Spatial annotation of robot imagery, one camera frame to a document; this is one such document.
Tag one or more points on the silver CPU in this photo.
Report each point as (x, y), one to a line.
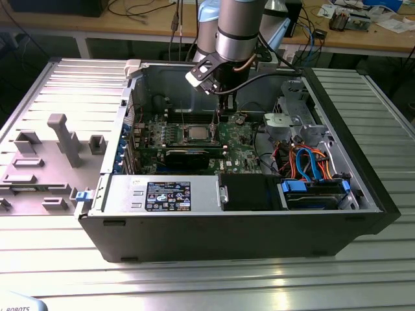
(199, 133)

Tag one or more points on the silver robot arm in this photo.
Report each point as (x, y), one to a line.
(236, 29)

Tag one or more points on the blue slot retainer clip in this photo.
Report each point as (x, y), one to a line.
(126, 129)
(117, 164)
(121, 148)

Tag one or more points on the CPU cooler heat sink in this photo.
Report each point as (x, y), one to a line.
(338, 21)

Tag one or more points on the round coin battery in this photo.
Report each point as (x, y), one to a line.
(239, 120)

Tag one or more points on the white label sticker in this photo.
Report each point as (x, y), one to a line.
(288, 57)

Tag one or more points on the silver metal drive cage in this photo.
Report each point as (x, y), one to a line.
(282, 124)

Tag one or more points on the green motherboard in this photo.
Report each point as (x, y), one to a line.
(240, 155)

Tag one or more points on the black graphics card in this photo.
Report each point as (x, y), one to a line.
(186, 160)

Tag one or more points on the black computer tower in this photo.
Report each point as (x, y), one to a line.
(297, 22)

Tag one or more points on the pale grey case latch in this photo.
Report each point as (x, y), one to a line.
(133, 68)

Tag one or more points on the small black box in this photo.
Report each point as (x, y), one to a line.
(321, 34)

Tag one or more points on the white printed card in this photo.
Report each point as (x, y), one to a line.
(325, 9)

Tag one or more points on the wooden desk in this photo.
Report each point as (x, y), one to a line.
(97, 24)

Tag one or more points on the grey metal device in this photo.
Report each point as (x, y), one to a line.
(359, 21)

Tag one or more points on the hard disk blue carrier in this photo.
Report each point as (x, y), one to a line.
(311, 201)

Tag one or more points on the silver power supply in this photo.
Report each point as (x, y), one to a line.
(123, 197)

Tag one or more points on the black open PC case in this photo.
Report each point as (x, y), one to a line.
(194, 236)

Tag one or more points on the blue box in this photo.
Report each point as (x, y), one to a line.
(382, 4)

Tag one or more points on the white papers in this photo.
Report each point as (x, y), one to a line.
(394, 25)

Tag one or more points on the small blue plastic clip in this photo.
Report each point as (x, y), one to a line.
(82, 196)

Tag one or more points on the wide black box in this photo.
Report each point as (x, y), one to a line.
(55, 8)

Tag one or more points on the grey parts rack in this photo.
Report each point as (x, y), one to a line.
(48, 181)

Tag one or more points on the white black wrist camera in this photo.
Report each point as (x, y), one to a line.
(199, 73)

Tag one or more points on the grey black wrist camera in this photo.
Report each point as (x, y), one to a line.
(267, 64)

